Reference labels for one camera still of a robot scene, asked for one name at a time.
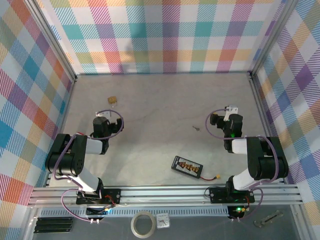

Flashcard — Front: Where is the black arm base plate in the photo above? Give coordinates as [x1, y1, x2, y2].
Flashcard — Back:
[76, 188, 122, 206]
[208, 186, 256, 205]

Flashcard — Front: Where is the black ribbed block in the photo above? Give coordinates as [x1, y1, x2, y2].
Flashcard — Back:
[33, 216, 75, 235]

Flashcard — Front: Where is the aluminium mounting rail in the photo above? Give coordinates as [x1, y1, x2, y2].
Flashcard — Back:
[29, 183, 305, 208]

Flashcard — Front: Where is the small white clock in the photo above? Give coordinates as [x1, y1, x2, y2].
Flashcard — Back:
[156, 212, 171, 230]

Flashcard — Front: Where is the black charging board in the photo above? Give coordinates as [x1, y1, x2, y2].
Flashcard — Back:
[171, 155, 204, 180]

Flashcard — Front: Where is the tape roll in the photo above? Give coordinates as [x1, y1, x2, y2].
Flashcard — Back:
[130, 210, 156, 238]

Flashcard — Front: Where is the grey slotted cable duct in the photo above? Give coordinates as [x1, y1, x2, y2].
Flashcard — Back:
[39, 208, 230, 218]

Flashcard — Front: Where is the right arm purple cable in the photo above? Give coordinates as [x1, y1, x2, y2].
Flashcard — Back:
[204, 108, 280, 222]

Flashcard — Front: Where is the aluminium table edge rail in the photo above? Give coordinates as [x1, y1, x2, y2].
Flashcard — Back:
[247, 72, 273, 138]

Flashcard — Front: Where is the red wire with yellow plug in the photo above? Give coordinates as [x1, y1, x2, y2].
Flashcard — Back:
[198, 174, 222, 181]

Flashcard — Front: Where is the aluminium frame post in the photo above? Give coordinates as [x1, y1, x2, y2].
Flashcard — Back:
[248, 0, 300, 77]
[23, 0, 77, 83]

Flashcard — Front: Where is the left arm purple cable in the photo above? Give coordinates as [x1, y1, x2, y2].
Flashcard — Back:
[52, 109, 125, 223]

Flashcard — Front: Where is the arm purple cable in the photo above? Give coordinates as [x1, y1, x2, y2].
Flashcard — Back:
[204, 108, 280, 222]
[52, 109, 125, 223]

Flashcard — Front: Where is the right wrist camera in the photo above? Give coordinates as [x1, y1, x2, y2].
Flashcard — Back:
[223, 105, 239, 122]

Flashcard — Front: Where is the black controller module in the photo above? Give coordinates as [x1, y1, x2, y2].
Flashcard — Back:
[227, 204, 251, 222]
[86, 206, 111, 225]

